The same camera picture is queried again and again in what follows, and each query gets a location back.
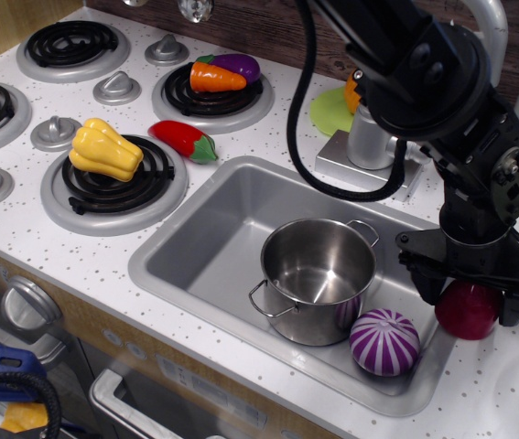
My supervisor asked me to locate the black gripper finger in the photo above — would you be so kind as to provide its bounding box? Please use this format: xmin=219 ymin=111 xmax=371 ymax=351
xmin=412 ymin=267 xmax=449 ymax=305
xmin=499 ymin=290 xmax=519 ymax=327

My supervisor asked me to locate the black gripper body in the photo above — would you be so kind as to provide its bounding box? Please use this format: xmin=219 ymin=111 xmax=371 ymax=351
xmin=395 ymin=229 xmax=519 ymax=291

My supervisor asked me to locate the red toy sweet potato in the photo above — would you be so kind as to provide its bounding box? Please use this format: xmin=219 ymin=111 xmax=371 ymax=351
xmin=434 ymin=280 xmax=503 ymax=340

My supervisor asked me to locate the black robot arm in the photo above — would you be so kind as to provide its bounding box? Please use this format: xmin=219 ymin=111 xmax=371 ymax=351
xmin=317 ymin=1 xmax=519 ymax=327

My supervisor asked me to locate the stainless steel pot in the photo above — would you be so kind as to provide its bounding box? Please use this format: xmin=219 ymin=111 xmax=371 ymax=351
xmin=248 ymin=219 xmax=380 ymax=347

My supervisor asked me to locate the grey toy sink basin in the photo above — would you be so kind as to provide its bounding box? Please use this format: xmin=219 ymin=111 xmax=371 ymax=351
xmin=128 ymin=156 xmax=455 ymax=417

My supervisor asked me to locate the purple striped toy onion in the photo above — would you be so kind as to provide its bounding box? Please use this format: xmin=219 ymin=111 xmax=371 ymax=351
xmin=349 ymin=308 xmax=421 ymax=377

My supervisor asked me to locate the silver toy faucet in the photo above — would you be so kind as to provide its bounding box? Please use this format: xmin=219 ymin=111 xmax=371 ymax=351
xmin=315 ymin=1 xmax=508 ymax=191

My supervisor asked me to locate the light green round mat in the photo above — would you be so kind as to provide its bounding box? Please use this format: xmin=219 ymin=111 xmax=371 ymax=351
xmin=309 ymin=88 xmax=361 ymax=136

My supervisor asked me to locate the orange toy pumpkin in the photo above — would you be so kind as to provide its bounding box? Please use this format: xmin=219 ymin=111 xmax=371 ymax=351
xmin=343 ymin=69 xmax=362 ymax=114

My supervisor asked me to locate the red toy chili pepper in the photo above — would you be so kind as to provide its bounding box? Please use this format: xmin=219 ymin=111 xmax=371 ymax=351
xmin=147 ymin=120 xmax=218 ymax=165

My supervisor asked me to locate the purple toy eggplant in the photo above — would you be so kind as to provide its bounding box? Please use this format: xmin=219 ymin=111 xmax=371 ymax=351
xmin=197 ymin=53 xmax=261 ymax=83

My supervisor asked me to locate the orange toy carrot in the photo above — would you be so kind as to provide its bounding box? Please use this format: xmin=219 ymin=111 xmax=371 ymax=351
xmin=189 ymin=61 xmax=247 ymax=92

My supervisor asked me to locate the back right black burner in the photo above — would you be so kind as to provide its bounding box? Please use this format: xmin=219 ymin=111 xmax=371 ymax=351
xmin=152 ymin=63 xmax=275 ymax=134

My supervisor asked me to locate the front right black burner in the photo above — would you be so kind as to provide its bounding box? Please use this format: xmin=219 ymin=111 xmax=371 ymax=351
xmin=40 ymin=135 xmax=189 ymax=237

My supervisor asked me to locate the yellow toy bell pepper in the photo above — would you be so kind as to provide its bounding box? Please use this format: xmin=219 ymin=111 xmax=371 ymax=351
xmin=68 ymin=118 xmax=144 ymax=182

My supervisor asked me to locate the hanging silver utensil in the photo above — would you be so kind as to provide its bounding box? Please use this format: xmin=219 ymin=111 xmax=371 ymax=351
xmin=178 ymin=0 xmax=214 ymax=24
xmin=123 ymin=0 xmax=148 ymax=7

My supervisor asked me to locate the silver oven dial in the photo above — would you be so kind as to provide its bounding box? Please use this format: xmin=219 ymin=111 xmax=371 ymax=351
xmin=1 ymin=275 xmax=62 ymax=331

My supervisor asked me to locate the yellow cloth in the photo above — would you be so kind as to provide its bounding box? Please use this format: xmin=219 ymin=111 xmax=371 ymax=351
xmin=0 ymin=402 xmax=49 ymax=433

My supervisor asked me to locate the back left black burner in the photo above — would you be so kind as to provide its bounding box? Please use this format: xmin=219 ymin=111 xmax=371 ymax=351
xmin=16 ymin=20 xmax=130 ymax=83

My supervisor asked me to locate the blue clamp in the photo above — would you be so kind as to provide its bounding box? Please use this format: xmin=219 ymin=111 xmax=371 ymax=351
xmin=0 ymin=345 xmax=48 ymax=402

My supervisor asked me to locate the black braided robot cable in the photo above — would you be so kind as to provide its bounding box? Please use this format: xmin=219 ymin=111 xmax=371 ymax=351
xmin=286 ymin=0 xmax=409 ymax=202

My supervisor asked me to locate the silver oven door handle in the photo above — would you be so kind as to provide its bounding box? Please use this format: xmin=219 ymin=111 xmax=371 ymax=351
xmin=89 ymin=369 xmax=180 ymax=439

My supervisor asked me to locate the black cable bottom left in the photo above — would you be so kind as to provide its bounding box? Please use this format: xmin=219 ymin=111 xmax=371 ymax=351
xmin=0 ymin=370 xmax=62 ymax=439

